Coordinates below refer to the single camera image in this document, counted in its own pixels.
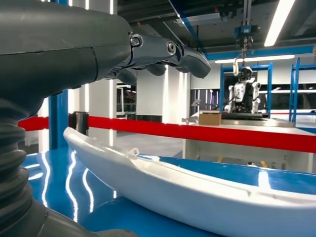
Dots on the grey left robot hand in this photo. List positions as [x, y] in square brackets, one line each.
[49, 49]

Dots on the chrome barrier stanchion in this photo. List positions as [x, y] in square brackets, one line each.
[78, 122]

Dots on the red barrier belt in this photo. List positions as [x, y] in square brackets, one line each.
[173, 132]

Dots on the small cardboard box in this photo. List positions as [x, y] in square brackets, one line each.
[210, 118]

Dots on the overhead hoist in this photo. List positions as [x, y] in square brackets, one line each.
[244, 32]

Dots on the white humanoid robot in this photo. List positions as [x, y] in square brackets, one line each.
[243, 91]

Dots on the black mat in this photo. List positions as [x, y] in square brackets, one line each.
[241, 115]

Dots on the ceiling light strip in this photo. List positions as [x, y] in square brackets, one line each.
[279, 23]
[259, 59]

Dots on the blue gantry frame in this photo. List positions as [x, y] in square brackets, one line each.
[270, 85]
[295, 91]

